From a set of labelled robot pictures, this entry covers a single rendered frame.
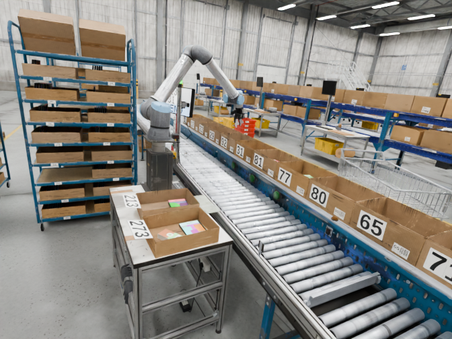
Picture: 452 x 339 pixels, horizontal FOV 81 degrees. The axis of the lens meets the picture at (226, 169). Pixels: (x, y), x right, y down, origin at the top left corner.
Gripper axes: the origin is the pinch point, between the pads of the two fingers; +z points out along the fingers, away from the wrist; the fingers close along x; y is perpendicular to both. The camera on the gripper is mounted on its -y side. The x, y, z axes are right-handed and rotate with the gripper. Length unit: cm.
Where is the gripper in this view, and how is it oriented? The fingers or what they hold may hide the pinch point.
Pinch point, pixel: (237, 125)
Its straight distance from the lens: 286.9
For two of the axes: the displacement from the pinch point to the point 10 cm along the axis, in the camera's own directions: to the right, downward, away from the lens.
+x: 7.4, -3.3, 5.8
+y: 6.7, 2.9, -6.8
